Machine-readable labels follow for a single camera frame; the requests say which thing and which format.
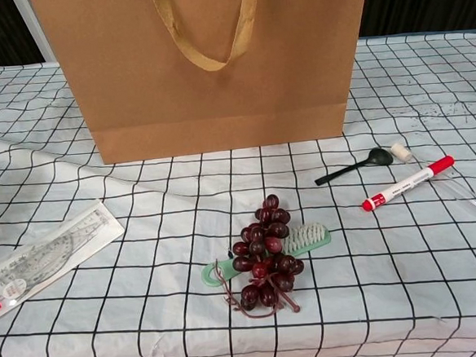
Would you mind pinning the dark red grape bunch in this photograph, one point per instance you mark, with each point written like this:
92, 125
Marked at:
267, 242

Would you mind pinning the brown paper bag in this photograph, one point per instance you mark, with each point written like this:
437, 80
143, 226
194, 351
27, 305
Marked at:
176, 109

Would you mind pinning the mint green plastic brush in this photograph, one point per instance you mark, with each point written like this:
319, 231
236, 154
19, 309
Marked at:
307, 239

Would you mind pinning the small black plastic spoon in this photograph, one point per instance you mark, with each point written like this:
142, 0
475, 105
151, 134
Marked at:
381, 156

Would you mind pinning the red and white marker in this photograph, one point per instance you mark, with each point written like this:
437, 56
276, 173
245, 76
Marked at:
406, 183

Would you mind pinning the white black checkered tablecloth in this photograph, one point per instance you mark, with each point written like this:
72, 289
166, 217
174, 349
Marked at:
109, 318

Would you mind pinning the ruler set in clear package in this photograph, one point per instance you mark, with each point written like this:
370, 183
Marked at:
43, 257

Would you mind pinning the white partition frame post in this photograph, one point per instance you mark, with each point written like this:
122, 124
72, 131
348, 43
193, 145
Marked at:
35, 29

